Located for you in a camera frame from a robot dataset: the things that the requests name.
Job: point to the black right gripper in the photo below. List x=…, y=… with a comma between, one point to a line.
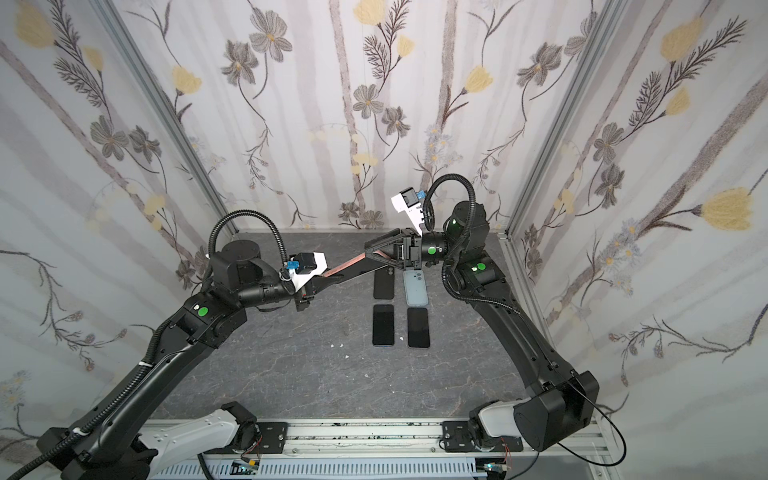
x=409, y=250

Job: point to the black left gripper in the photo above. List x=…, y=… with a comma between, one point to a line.
x=303, y=291

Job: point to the black phone case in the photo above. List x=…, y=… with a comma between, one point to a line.
x=384, y=284

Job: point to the light blue phone case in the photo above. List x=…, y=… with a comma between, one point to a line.
x=415, y=288

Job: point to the black phone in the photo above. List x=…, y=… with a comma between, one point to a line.
x=383, y=325

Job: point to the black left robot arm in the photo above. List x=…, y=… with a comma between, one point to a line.
x=106, y=442

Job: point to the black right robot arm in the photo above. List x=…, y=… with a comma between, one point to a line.
x=560, y=400

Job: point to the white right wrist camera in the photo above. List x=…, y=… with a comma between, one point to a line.
x=410, y=202

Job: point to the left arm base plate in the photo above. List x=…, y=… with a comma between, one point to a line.
x=272, y=438

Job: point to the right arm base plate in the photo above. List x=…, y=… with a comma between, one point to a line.
x=456, y=437

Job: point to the white slotted cable duct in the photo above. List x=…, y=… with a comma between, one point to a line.
x=353, y=468

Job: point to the aluminium front rail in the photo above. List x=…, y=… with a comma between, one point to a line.
x=325, y=438

